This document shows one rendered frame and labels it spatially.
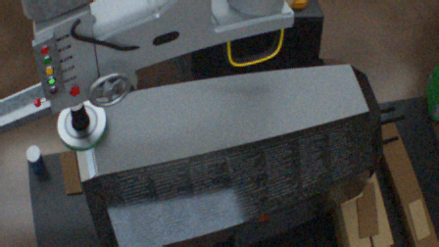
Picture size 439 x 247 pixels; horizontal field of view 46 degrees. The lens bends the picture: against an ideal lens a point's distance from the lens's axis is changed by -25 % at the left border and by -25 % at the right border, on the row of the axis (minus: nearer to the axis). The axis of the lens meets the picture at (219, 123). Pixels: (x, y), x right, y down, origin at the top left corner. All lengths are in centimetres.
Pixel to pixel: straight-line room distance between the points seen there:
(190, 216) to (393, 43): 203
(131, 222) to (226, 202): 35
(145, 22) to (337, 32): 206
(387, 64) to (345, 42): 32
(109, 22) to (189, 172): 67
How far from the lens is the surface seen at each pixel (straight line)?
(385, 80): 355
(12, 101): 211
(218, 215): 226
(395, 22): 397
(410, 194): 307
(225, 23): 197
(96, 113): 224
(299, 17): 270
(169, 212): 223
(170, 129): 224
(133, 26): 180
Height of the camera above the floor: 268
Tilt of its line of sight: 56 degrees down
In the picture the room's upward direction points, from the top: 1 degrees clockwise
